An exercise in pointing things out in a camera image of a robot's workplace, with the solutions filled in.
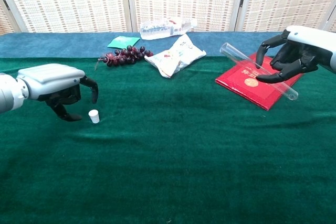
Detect clear plastic water bottle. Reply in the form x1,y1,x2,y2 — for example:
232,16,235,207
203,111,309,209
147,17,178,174
139,17,198,40

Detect bunch of dark red grapes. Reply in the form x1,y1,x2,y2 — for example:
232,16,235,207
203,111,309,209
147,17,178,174
94,45,154,70

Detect clear glass tube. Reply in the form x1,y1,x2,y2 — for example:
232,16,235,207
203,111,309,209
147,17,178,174
219,42,299,101

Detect blue table cover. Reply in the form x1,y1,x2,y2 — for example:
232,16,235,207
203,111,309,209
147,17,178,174
0,31,287,59

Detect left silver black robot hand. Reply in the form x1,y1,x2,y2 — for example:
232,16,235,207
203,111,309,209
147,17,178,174
16,63,99,122

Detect white snack bag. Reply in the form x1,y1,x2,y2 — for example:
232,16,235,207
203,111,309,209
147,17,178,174
144,33,207,79

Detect dark green velvet cloth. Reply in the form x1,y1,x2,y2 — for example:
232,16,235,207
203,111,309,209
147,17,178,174
0,55,336,224

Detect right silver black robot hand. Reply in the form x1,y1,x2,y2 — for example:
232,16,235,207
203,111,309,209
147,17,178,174
255,26,336,84

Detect green sachet packet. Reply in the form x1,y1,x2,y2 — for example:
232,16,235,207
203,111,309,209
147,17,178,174
107,36,141,49

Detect red certificate booklet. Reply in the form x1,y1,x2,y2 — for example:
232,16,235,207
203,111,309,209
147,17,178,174
215,52,304,111

